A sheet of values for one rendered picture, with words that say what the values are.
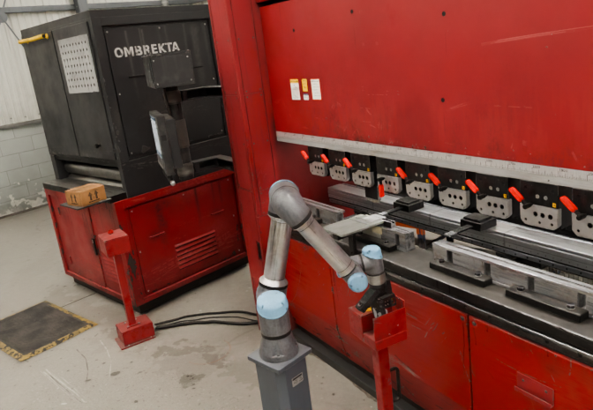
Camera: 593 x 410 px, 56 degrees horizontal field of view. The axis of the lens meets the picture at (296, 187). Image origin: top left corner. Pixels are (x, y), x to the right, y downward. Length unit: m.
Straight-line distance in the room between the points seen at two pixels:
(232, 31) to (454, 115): 1.54
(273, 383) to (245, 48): 1.96
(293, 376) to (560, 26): 1.52
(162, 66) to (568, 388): 2.55
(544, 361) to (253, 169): 1.98
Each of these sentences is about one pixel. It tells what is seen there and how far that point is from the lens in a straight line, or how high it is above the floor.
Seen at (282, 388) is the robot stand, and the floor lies 0.68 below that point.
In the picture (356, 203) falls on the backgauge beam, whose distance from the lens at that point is 3.38.
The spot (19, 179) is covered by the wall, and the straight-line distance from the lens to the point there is 9.07.
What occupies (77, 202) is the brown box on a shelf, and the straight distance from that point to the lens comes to 4.18.
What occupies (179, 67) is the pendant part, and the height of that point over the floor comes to 1.86.
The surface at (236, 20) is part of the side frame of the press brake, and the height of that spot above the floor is 2.08.
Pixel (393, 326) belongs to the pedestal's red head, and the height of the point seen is 0.74.
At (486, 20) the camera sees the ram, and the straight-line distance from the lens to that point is 2.15.
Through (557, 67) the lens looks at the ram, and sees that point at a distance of 2.00.
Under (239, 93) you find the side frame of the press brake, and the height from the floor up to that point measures 1.67.
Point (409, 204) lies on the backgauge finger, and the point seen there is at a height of 1.03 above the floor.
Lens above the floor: 1.91
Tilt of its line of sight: 15 degrees down
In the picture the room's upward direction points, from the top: 7 degrees counter-clockwise
